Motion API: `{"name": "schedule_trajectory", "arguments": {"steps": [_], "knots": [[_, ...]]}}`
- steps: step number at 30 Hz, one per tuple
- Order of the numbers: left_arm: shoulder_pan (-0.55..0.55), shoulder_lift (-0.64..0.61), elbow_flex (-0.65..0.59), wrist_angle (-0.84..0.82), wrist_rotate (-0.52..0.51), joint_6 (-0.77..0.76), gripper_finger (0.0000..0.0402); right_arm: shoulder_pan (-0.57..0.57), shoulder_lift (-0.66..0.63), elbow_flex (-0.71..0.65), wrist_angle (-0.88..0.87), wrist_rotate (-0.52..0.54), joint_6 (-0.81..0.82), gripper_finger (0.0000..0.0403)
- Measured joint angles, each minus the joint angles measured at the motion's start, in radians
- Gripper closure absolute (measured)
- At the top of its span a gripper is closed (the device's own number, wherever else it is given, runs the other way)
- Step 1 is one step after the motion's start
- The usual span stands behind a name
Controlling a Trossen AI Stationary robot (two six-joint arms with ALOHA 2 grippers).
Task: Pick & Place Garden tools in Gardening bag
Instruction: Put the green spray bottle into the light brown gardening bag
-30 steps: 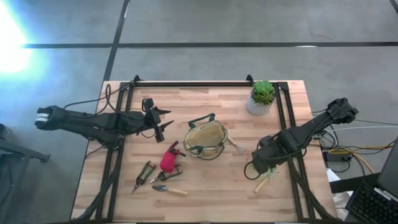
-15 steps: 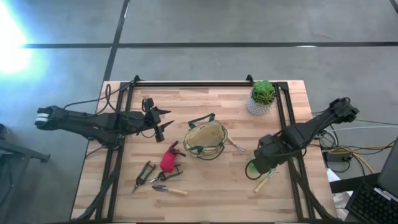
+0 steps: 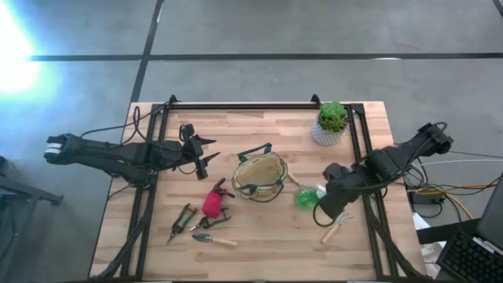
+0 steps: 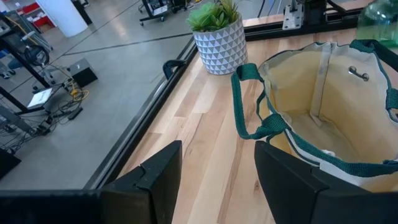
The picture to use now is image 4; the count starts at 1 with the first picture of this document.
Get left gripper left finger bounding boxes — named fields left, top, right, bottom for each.
left=0, top=139, right=183, bottom=224

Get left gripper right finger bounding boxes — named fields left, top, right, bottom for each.
left=254, top=140, right=398, bottom=224

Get cream canvas green-trimmed gardening bag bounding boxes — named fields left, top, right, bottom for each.
left=230, top=39, right=398, bottom=194

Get green spray bottle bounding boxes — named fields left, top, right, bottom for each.
left=356, top=0, right=398, bottom=48

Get black box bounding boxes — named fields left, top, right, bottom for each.
left=67, top=58, right=99, bottom=88

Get white paper sheet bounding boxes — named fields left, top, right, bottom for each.
left=26, top=87, right=53, bottom=110

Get succulent in white patterned pot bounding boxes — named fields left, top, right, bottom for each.
left=185, top=0, right=249, bottom=76

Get black equipment rack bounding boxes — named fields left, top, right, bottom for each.
left=0, top=11, right=55, bottom=150

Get black wheeled cart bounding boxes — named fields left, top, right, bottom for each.
left=138, top=0, right=187, bottom=27

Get white round pillar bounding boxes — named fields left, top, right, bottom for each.
left=35, top=0, right=90, bottom=38

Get red storage bins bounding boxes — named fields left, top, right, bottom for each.
left=17, top=2, right=57, bottom=34

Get black metal table frame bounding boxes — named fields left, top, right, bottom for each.
left=83, top=9, right=374, bottom=191

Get coiled yellow floor cable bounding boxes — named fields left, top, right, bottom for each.
left=70, top=80, right=90, bottom=102

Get black frame clamp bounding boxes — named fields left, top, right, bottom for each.
left=162, top=58, right=187, bottom=80

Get silver mounting bracket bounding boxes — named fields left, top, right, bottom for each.
left=282, top=0, right=305, bottom=31

